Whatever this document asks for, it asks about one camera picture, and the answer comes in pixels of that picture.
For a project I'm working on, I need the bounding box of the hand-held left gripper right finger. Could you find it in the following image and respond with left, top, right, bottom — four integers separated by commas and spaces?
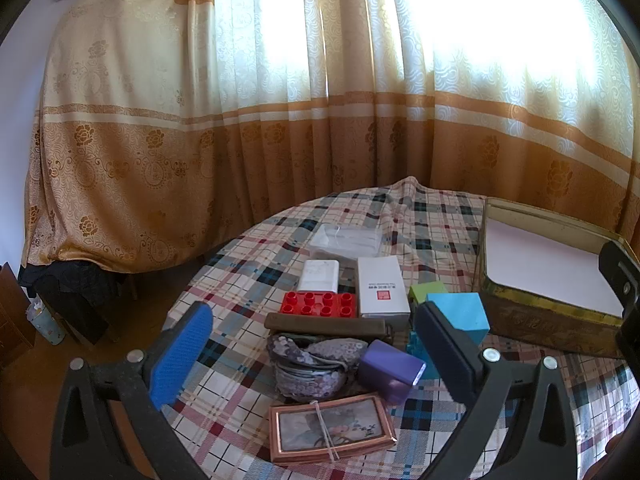
414, 301, 583, 480

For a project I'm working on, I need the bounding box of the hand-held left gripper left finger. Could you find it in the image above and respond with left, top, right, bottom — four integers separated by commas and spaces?
49, 301, 216, 480

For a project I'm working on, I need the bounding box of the teal building block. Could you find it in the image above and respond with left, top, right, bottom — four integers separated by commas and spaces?
406, 291, 490, 382

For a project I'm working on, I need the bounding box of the green building block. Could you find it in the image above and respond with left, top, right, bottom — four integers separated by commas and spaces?
407, 281, 448, 306

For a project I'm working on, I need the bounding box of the purple block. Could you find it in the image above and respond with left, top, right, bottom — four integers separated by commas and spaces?
357, 339, 427, 405

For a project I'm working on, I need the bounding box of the white cardboard box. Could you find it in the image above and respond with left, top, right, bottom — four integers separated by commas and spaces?
356, 255, 412, 331

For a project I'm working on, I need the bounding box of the golden tin box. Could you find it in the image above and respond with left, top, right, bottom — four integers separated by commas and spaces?
477, 197, 633, 358

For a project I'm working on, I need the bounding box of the brown oblong case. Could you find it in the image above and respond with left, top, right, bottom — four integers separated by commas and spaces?
264, 312, 396, 346

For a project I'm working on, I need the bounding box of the red building block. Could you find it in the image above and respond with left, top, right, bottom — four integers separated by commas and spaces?
280, 290, 358, 320

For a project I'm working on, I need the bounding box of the grey floral pouch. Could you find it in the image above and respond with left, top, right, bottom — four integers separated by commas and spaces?
266, 332, 370, 403

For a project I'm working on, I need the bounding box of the white power adapter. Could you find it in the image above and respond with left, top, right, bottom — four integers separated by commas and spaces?
299, 258, 357, 297

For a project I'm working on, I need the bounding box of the clear plastic box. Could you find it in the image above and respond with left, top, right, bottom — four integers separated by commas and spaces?
307, 222, 382, 263

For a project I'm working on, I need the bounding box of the copper picture frame box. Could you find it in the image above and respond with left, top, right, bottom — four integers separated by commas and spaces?
269, 394, 398, 463

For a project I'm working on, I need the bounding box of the white paper liner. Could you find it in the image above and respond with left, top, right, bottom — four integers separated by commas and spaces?
484, 217, 623, 318

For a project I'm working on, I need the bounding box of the plaid tablecloth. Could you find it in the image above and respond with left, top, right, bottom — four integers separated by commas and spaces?
160, 176, 640, 480

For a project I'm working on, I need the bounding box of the dark cloth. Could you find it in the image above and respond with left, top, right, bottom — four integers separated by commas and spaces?
17, 260, 131, 346

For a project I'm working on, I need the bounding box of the patterned paper cup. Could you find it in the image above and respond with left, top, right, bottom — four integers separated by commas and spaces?
27, 297, 67, 346

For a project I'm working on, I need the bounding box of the brown wooden cabinet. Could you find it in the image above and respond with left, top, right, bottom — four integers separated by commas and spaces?
0, 261, 37, 361

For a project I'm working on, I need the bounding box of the beige and orange curtain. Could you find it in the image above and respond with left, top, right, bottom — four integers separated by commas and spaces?
20, 0, 640, 276

